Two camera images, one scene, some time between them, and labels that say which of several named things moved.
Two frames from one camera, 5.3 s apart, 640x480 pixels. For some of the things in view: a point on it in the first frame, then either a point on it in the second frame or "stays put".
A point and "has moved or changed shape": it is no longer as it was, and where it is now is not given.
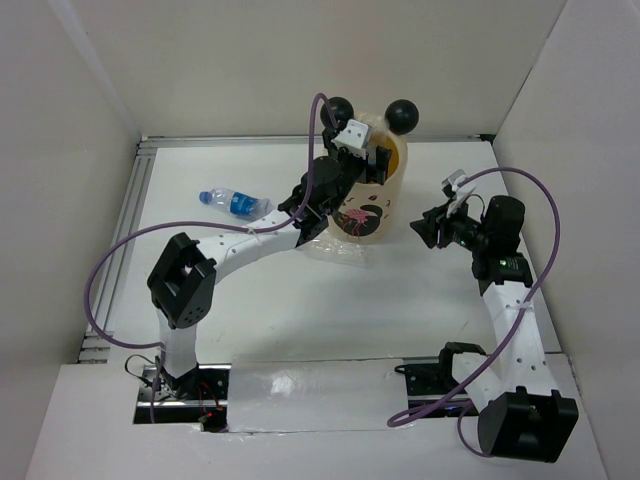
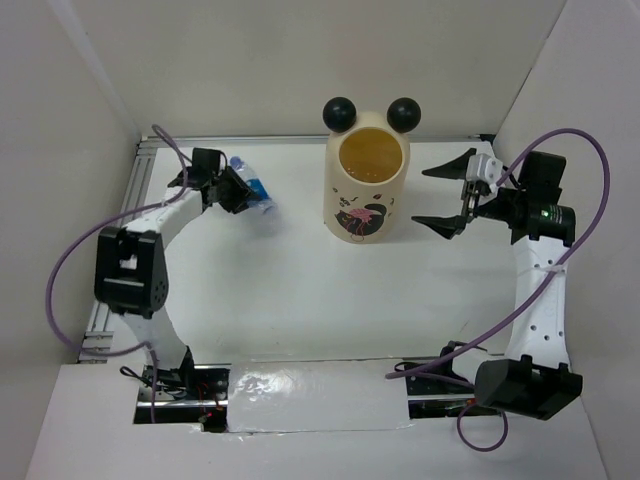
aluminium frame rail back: (262, 137) stays put
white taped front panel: (314, 394) stays put
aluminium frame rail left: (115, 266) stays put
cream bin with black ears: (372, 212) stays put
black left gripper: (377, 173) → (242, 193)
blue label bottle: (236, 204) has moved or changed shape
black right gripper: (428, 228) → (449, 226)
